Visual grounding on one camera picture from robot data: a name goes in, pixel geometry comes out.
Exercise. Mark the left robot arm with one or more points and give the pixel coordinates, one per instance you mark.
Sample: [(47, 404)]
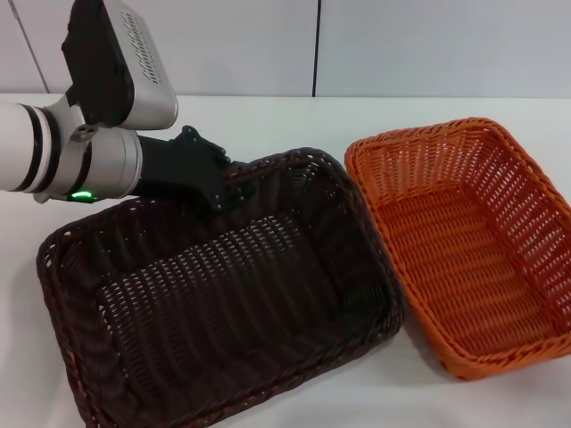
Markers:
[(40, 151)]

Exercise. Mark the dark brown wicker basket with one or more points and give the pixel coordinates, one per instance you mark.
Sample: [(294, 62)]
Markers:
[(250, 312)]

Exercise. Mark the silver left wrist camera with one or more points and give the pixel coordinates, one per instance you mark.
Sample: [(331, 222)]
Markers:
[(134, 67)]

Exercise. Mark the orange wicker basket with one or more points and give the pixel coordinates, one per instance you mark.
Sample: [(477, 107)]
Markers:
[(450, 249)]

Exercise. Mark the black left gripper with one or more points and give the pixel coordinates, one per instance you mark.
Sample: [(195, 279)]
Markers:
[(178, 169)]

